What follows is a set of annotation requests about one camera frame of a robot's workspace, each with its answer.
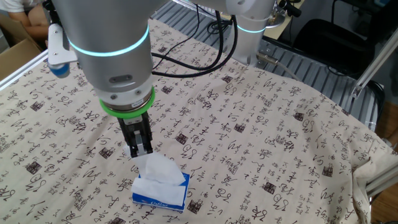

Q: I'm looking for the coiled black cable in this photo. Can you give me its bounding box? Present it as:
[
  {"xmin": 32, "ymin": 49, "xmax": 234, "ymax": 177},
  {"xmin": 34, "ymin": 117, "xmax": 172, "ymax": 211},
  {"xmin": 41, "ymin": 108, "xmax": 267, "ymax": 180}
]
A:
[{"xmin": 206, "ymin": 17, "xmax": 234, "ymax": 35}]

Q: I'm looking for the beige calligraphy tablecloth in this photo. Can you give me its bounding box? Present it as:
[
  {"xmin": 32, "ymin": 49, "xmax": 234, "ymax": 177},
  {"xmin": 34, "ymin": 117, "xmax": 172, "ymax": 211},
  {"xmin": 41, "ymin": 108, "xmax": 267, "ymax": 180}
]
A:
[{"xmin": 0, "ymin": 18, "xmax": 398, "ymax": 224}]

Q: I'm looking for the open cardboard box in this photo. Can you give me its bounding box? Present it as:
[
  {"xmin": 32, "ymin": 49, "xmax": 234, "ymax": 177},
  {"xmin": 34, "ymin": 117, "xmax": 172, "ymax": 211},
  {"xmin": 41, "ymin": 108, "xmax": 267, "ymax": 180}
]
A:
[{"xmin": 0, "ymin": 37, "xmax": 42, "ymax": 81}]

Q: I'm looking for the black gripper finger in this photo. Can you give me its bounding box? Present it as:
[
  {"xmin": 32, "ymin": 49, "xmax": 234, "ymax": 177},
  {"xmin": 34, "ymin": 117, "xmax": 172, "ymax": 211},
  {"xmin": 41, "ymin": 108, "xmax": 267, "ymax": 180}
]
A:
[
  {"xmin": 126, "ymin": 132, "xmax": 139, "ymax": 159},
  {"xmin": 134, "ymin": 131, "xmax": 155, "ymax": 156}
]

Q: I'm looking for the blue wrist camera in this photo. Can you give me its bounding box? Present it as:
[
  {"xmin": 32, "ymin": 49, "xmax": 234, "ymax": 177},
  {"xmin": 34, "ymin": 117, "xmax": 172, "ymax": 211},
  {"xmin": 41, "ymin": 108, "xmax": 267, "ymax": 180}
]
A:
[{"xmin": 49, "ymin": 61, "xmax": 71, "ymax": 78}]

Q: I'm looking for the aluminium frame post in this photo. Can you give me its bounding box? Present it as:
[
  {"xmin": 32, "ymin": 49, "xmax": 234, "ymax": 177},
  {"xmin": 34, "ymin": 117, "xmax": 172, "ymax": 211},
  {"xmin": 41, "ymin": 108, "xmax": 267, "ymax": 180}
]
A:
[{"xmin": 350, "ymin": 30, "xmax": 398, "ymax": 99}]

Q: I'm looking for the round metal stand base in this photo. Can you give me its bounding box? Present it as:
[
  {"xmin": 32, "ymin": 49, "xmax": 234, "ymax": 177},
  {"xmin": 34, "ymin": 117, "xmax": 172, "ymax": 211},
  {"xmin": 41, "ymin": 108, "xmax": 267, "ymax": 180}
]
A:
[{"xmin": 266, "ymin": 12, "xmax": 286, "ymax": 29}]

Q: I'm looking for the black cable bundle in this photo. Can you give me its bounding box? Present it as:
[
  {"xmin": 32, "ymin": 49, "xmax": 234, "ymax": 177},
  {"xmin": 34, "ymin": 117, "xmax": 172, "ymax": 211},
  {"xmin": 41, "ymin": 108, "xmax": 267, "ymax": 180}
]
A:
[{"xmin": 151, "ymin": 0, "xmax": 239, "ymax": 78}]

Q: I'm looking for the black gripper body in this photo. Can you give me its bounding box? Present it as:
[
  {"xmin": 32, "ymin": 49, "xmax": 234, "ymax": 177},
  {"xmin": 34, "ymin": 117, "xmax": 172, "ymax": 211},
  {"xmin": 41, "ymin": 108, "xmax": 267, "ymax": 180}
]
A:
[{"xmin": 117, "ymin": 111, "xmax": 153, "ymax": 142}]

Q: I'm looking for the blue tissue pack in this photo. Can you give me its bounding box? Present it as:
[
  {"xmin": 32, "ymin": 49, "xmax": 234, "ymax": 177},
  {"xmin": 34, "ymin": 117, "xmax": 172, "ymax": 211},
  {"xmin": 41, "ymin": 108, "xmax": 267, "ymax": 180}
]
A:
[{"xmin": 132, "ymin": 172, "xmax": 190, "ymax": 214}]

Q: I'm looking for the black cylindrical camera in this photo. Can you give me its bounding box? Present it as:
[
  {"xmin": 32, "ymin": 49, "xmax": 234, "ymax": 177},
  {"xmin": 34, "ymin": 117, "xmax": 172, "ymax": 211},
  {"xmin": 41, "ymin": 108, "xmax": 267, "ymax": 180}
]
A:
[{"xmin": 277, "ymin": 0, "xmax": 302, "ymax": 18}]

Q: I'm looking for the tan wooden desk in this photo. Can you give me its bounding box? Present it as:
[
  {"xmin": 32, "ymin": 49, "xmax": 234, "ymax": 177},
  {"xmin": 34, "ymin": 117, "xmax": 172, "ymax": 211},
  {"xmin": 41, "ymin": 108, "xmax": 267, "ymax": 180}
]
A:
[{"xmin": 264, "ymin": 0, "xmax": 307, "ymax": 40}]

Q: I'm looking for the seated person in white shirt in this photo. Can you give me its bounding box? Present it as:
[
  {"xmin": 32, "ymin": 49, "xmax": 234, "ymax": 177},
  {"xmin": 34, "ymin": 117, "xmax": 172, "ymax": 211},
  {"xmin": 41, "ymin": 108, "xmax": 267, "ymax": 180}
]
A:
[{"xmin": 0, "ymin": 0, "xmax": 50, "ymax": 40}]

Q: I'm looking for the aluminium frame bar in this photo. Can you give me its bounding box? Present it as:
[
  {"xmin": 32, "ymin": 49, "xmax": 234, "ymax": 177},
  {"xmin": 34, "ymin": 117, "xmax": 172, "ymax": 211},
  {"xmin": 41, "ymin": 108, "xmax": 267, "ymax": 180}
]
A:
[{"xmin": 365, "ymin": 163, "xmax": 398, "ymax": 198}]

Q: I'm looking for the silver connector with grey cable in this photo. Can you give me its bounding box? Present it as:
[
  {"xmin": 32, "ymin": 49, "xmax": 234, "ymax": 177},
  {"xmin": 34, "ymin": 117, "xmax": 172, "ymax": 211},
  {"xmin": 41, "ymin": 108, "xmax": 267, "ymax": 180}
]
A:
[{"xmin": 256, "ymin": 51, "xmax": 302, "ymax": 82}]

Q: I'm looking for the white napkin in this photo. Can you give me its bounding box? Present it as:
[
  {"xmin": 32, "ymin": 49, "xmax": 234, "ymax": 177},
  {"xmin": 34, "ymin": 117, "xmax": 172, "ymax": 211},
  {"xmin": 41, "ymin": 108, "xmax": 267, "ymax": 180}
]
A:
[
  {"xmin": 123, "ymin": 144, "xmax": 187, "ymax": 187},
  {"xmin": 130, "ymin": 177, "xmax": 187, "ymax": 207}
]

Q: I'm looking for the green flange ring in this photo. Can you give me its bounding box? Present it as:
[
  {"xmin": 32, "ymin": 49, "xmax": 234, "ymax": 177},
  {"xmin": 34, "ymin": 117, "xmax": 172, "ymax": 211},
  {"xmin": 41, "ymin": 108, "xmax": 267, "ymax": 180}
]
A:
[{"xmin": 99, "ymin": 86, "xmax": 156, "ymax": 120}]

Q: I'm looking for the black office chair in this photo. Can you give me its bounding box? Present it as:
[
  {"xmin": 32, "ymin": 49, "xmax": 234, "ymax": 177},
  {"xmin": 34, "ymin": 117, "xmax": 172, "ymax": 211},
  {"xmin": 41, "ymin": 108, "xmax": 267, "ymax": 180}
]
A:
[{"xmin": 294, "ymin": 18, "xmax": 376, "ymax": 80}]

